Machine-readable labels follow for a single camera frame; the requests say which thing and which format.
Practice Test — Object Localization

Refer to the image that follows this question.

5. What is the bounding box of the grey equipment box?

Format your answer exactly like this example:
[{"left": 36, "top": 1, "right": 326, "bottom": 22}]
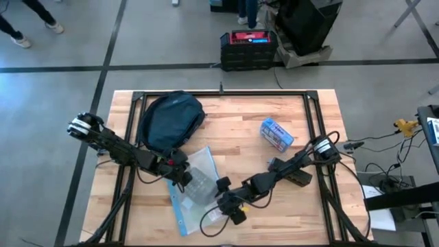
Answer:
[{"left": 356, "top": 171, "right": 418, "bottom": 224}]

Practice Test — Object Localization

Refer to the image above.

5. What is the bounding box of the blue white box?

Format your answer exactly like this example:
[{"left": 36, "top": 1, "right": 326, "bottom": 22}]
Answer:
[{"left": 427, "top": 117, "right": 439, "bottom": 147}]

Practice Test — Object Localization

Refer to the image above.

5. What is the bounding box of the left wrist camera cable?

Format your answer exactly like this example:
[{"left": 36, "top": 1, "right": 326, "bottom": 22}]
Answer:
[{"left": 136, "top": 167, "right": 173, "bottom": 185}]

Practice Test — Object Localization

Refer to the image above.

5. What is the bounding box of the grey cardboard tray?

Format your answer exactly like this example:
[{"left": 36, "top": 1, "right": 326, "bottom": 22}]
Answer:
[{"left": 276, "top": 32, "right": 333, "bottom": 69}]

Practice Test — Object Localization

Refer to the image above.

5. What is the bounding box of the blue printed package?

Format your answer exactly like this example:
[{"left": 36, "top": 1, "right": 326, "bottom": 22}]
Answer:
[{"left": 259, "top": 117, "right": 295, "bottom": 152}]

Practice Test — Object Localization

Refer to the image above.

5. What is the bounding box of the yellow connector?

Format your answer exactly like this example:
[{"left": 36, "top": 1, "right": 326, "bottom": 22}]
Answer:
[{"left": 393, "top": 118, "right": 420, "bottom": 139}]

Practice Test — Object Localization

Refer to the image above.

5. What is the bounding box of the grey metal table leg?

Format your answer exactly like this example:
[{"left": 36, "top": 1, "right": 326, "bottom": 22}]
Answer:
[{"left": 393, "top": 0, "right": 423, "bottom": 28}]

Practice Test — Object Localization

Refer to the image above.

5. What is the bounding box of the red black power station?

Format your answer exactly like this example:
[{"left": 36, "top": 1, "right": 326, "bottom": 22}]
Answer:
[{"left": 219, "top": 29, "right": 280, "bottom": 72}]

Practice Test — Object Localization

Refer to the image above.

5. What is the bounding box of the clear blue-edged zip pouch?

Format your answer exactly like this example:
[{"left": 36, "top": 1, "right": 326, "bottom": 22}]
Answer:
[{"left": 167, "top": 145, "right": 235, "bottom": 237}]

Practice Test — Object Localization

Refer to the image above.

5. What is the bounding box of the black box on floor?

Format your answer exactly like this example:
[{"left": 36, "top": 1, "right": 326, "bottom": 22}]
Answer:
[{"left": 211, "top": 0, "right": 239, "bottom": 14}]

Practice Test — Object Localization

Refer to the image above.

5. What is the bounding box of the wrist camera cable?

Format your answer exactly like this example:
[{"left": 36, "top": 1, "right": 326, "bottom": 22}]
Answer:
[
  {"left": 200, "top": 188, "right": 274, "bottom": 238},
  {"left": 136, "top": 167, "right": 173, "bottom": 185}
]

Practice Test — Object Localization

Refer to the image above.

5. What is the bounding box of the black aluminium table frame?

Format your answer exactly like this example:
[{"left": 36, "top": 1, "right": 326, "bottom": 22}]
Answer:
[{"left": 73, "top": 89, "right": 375, "bottom": 247}]

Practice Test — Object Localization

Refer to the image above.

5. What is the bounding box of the large black case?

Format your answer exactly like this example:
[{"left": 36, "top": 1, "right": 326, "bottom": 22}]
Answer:
[{"left": 275, "top": 0, "right": 344, "bottom": 57}]

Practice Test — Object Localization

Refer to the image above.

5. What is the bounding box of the white paper sheet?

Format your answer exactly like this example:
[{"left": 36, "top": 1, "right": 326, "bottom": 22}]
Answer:
[{"left": 361, "top": 185, "right": 397, "bottom": 231}]

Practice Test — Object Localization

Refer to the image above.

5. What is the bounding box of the thin black cable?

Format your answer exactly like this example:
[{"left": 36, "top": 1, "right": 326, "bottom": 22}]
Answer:
[
  {"left": 355, "top": 132, "right": 399, "bottom": 142},
  {"left": 359, "top": 139, "right": 428, "bottom": 154}
]

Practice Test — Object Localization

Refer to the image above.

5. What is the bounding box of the black network switch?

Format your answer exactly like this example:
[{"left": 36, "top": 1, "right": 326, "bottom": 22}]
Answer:
[{"left": 274, "top": 163, "right": 313, "bottom": 188}]

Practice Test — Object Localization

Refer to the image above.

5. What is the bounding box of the navy blue backpack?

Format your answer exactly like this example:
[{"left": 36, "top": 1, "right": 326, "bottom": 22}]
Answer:
[{"left": 139, "top": 90, "right": 206, "bottom": 157}]

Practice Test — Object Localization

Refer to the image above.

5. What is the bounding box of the person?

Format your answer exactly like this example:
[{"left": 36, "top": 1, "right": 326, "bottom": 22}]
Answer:
[
  {"left": 237, "top": 0, "right": 259, "bottom": 29},
  {"left": 0, "top": 0, "right": 65, "bottom": 49}
]

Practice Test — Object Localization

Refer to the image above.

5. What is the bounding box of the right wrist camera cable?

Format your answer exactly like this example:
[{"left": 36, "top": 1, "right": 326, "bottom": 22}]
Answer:
[{"left": 200, "top": 188, "right": 274, "bottom": 238}]

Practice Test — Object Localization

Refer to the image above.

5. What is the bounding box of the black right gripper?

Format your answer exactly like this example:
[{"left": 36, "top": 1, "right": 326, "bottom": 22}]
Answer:
[{"left": 215, "top": 176, "right": 258, "bottom": 226}]

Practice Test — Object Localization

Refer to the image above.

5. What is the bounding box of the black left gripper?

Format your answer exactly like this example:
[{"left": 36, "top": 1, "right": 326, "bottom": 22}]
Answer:
[{"left": 150, "top": 148, "right": 193, "bottom": 188}]

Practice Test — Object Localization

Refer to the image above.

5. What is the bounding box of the black metal bar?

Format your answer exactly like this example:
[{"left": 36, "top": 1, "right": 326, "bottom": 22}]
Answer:
[{"left": 365, "top": 181, "right": 439, "bottom": 212}]

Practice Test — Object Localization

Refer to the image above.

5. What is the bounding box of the black power cable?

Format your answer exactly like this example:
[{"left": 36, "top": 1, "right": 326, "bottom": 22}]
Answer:
[{"left": 272, "top": 67, "right": 284, "bottom": 90}]

